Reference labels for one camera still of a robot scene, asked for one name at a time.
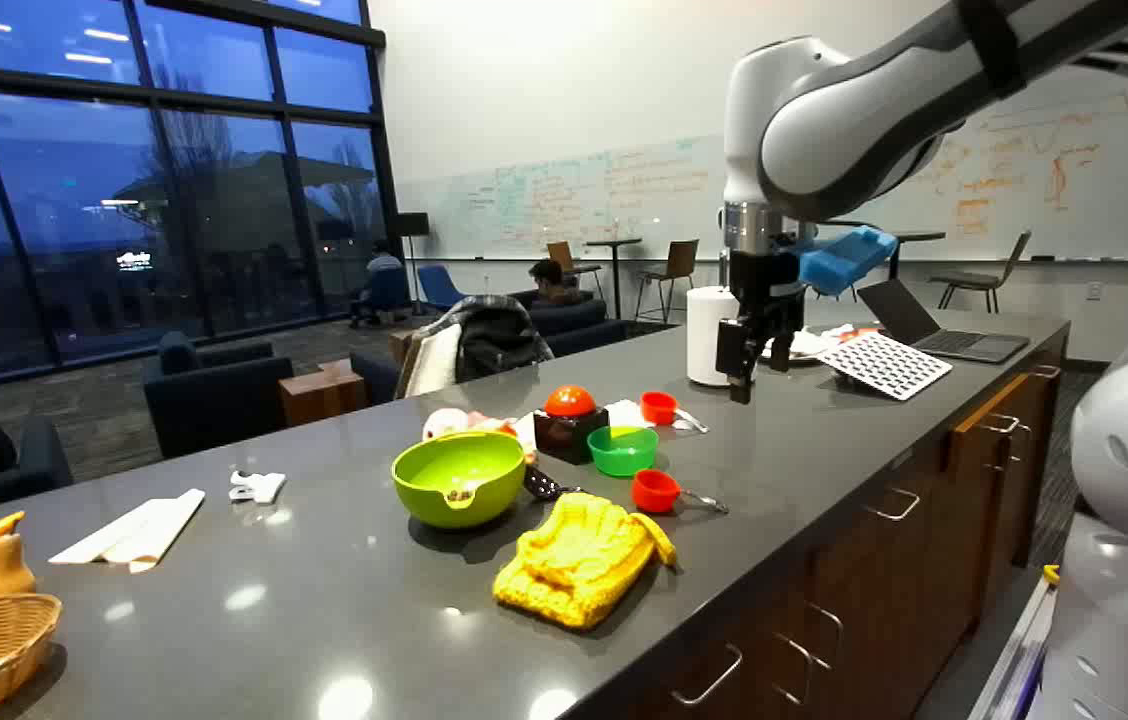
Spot white paper stack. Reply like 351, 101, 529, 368
783, 322, 853, 368

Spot white cylinder container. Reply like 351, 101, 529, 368
682, 280, 743, 390

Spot wooden chair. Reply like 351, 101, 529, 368
635, 235, 704, 322

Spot white folded paper strips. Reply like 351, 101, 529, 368
43, 485, 210, 575

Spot dark wooden counter cabinet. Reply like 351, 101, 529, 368
589, 322, 1076, 720

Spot black backpack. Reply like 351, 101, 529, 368
452, 292, 556, 382

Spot wall whiteboard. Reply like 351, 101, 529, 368
396, 73, 1128, 268

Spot white and peach toy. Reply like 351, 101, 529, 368
418, 402, 521, 448

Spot seated person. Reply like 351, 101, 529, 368
349, 235, 417, 333

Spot lime green mixing bowl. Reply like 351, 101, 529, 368
388, 427, 530, 533

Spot small crumpled white wrapper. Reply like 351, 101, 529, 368
225, 464, 287, 507

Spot white paper napkin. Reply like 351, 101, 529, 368
599, 397, 657, 436

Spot small wooden side table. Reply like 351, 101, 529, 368
275, 355, 371, 431

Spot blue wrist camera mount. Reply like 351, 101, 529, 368
797, 225, 903, 301

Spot yellow knitted cloth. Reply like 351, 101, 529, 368
488, 486, 680, 634

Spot small green plastic bowl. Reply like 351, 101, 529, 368
583, 423, 665, 485

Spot white computer keyboard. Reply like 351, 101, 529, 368
817, 329, 957, 402

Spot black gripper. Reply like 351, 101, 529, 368
713, 244, 807, 408

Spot dark navy armchair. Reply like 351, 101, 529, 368
141, 337, 298, 458

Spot large dark window frame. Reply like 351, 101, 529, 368
0, 0, 402, 401

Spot red measuring cup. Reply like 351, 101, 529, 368
628, 466, 731, 520
641, 386, 713, 438

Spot grey open laptop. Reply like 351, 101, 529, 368
856, 275, 1033, 368

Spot tall bar table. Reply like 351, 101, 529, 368
583, 230, 642, 322

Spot grey office chair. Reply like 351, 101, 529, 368
929, 227, 1034, 317

